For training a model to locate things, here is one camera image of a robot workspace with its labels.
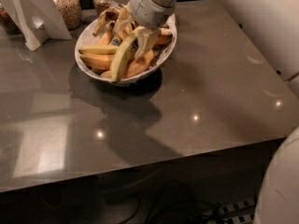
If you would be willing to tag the glass jar of nuts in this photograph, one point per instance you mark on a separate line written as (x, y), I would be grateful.
(70, 11)

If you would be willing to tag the glass jar far left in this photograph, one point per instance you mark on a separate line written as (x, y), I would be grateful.
(7, 23)

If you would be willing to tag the yellow banana left upper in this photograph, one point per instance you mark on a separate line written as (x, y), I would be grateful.
(98, 49)

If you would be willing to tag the orange banana front right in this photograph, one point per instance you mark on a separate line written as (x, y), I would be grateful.
(136, 66)

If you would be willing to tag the brown spotted banana bunch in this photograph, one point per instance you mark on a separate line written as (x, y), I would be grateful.
(106, 16)

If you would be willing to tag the orange yellow banana left lower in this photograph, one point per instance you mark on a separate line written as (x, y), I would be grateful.
(98, 61)

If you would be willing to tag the black white checkered strip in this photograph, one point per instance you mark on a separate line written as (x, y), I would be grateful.
(241, 212)

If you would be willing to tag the white oval bowl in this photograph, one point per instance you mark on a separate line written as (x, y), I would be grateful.
(161, 52)

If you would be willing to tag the orange banana right side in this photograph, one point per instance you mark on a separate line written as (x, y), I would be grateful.
(164, 37)

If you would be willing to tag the orange banana upright centre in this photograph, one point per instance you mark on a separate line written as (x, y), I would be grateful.
(107, 36)

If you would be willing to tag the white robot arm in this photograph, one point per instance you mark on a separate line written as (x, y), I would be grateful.
(230, 107)

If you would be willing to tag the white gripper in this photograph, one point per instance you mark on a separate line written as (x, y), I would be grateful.
(149, 12)

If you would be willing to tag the white folded sign left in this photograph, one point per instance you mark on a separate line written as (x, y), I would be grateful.
(38, 20)

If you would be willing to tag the long greenish yellow banana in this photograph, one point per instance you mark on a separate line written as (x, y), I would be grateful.
(123, 55)

